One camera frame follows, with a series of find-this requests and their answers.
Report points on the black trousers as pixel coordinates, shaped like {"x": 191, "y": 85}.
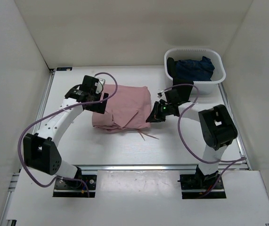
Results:
{"x": 184, "y": 91}

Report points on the blue label sticker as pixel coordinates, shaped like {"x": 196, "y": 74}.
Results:
{"x": 64, "y": 68}

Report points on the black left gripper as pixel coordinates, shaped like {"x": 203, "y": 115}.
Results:
{"x": 98, "y": 108}

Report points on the white plastic laundry basket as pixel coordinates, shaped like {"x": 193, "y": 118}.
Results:
{"x": 192, "y": 53}

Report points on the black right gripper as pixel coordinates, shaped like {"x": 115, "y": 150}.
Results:
{"x": 155, "y": 116}

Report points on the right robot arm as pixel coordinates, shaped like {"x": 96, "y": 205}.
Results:
{"x": 217, "y": 127}

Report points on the dark blue trousers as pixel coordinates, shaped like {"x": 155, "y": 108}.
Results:
{"x": 194, "y": 70}

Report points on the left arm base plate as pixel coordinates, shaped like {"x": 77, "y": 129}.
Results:
{"x": 76, "y": 189}

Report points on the pink trousers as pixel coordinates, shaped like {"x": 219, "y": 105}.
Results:
{"x": 128, "y": 109}

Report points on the white front cover board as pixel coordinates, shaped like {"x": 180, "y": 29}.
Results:
{"x": 139, "y": 198}

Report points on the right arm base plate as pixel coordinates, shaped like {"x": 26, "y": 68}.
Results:
{"x": 199, "y": 186}

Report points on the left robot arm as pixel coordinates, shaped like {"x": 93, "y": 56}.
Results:
{"x": 40, "y": 148}

